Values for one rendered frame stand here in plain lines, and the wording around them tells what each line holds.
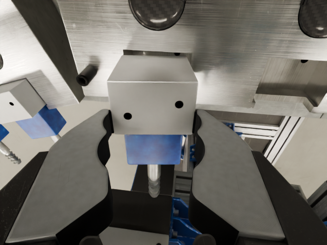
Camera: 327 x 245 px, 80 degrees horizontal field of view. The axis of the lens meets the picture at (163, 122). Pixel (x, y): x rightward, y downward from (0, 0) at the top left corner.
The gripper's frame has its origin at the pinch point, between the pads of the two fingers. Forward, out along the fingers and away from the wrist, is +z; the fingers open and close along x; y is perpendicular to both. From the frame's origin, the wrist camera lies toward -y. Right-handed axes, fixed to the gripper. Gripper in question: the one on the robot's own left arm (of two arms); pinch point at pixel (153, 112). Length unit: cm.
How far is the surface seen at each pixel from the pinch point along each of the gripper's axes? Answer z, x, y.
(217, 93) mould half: 4.3, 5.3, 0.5
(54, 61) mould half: 10.3, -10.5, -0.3
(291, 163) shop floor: 95, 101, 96
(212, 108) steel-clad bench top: 14.0, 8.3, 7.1
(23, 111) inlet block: 8.5, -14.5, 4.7
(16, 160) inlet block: 14.0, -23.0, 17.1
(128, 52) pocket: 6.6, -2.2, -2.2
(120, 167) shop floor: 118, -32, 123
